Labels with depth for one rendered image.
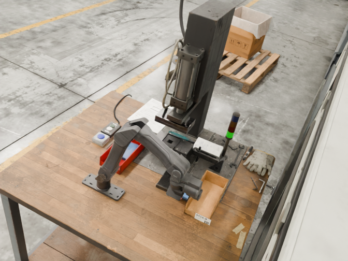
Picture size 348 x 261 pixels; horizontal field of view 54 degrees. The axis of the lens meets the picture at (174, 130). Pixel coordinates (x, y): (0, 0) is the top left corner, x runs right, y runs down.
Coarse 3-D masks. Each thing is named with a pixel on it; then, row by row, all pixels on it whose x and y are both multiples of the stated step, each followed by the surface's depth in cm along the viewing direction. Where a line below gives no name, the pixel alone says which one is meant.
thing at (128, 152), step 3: (129, 144) 186; (132, 144) 186; (135, 144) 186; (132, 147) 184; (135, 147) 185; (126, 150) 182; (129, 150) 182; (132, 150) 182; (126, 153) 180; (129, 153) 180; (123, 156) 178; (126, 156) 178; (123, 159) 176
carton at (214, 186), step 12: (204, 180) 174; (216, 180) 171; (228, 180) 167; (204, 192) 168; (216, 192) 169; (192, 204) 160; (204, 204) 162; (216, 204) 154; (192, 216) 155; (204, 216) 152
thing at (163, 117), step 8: (160, 112) 173; (168, 112) 174; (176, 112) 168; (184, 112) 169; (160, 120) 171; (168, 120) 169; (176, 120) 165; (184, 120) 169; (192, 120) 172; (176, 128) 169; (184, 128) 167
